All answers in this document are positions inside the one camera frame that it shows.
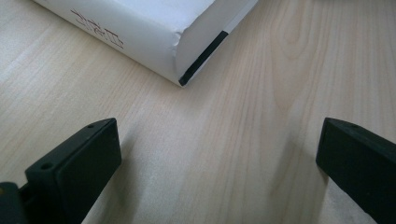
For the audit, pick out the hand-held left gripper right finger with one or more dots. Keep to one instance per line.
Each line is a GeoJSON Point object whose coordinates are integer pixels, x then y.
{"type": "Point", "coordinates": [361, 165]}

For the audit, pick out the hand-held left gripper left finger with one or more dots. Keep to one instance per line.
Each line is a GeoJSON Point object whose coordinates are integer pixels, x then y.
{"type": "Point", "coordinates": [77, 174]}

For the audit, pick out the white hardcover book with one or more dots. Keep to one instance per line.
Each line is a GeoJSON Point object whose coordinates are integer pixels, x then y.
{"type": "Point", "coordinates": [149, 28]}

